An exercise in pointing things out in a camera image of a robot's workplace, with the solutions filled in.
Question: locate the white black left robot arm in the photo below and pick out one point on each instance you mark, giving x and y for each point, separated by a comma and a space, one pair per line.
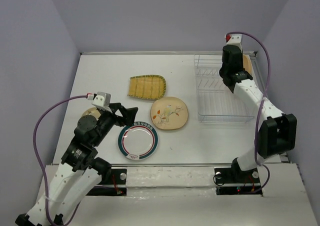
79, 171

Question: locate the small beige plate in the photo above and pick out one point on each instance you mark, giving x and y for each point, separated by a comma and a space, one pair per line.
93, 111

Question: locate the beige bird plate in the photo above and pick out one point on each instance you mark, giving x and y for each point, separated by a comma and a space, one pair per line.
169, 113

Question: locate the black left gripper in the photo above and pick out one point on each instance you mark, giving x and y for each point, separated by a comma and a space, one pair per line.
129, 114

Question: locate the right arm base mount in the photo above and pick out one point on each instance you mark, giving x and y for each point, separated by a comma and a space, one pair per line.
244, 184

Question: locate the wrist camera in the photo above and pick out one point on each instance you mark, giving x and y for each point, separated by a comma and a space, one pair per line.
101, 100
233, 39

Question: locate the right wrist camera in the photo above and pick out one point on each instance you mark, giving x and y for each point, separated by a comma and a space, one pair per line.
233, 39

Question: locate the woven bamboo tray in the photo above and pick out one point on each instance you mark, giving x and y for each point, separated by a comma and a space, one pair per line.
147, 87

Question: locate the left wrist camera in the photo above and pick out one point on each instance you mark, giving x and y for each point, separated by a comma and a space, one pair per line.
101, 100

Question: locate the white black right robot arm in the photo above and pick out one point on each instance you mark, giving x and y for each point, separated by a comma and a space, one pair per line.
275, 131

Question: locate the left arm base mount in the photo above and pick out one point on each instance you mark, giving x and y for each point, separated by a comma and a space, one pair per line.
113, 185

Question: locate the green rimmed white plate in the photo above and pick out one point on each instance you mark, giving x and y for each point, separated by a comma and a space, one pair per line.
138, 141

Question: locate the white wire dish rack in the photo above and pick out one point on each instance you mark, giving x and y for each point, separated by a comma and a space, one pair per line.
215, 102

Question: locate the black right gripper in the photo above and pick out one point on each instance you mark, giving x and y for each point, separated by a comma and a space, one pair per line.
242, 61

